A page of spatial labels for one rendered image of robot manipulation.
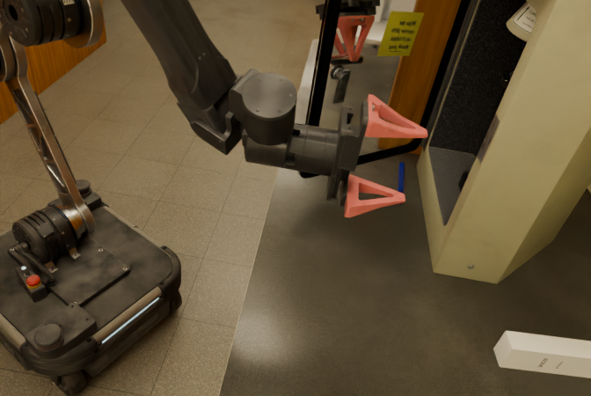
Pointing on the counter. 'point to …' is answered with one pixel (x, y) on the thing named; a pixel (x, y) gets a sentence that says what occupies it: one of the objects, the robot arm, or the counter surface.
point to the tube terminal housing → (524, 139)
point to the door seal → (339, 13)
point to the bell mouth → (522, 22)
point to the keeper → (488, 138)
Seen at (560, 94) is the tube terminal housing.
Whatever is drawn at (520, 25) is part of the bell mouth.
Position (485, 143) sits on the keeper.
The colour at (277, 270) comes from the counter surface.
